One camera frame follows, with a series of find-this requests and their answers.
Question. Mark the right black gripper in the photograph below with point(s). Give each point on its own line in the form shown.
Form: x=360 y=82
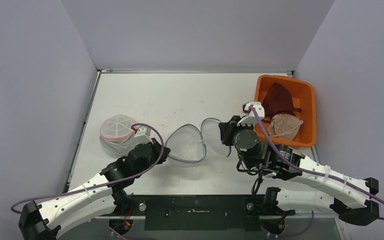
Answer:
x=227 y=131

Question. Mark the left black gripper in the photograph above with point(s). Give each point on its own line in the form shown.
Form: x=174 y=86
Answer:
x=162 y=156

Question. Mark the blue-trimmed mesh laundry bag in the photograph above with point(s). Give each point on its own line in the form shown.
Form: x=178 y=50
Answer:
x=189 y=144

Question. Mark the beige lace bra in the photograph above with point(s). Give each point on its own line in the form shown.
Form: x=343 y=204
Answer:
x=284 y=126

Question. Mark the red bra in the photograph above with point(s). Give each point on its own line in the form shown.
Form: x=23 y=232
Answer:
x=278 y=100

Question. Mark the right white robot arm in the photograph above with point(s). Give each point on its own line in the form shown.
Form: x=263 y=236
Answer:
x=331 y=191

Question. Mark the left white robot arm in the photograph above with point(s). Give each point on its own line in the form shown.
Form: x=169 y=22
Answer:
x=103 y=194

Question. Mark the pink-trimmed mesh laundry bag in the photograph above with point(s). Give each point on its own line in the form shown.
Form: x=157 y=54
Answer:
x=116 y=135

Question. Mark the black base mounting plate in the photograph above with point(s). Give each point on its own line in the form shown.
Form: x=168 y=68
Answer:
x=199 y=212

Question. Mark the orange plastic bin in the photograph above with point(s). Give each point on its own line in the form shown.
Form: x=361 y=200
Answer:
x=303 y=97

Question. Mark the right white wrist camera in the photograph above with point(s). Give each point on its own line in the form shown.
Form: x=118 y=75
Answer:
x=254 y=113

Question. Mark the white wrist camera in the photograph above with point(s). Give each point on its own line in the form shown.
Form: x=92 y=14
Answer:
x=254 y=113
x=142 y=135

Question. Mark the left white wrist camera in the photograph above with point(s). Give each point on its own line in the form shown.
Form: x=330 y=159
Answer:
x=142 y=135

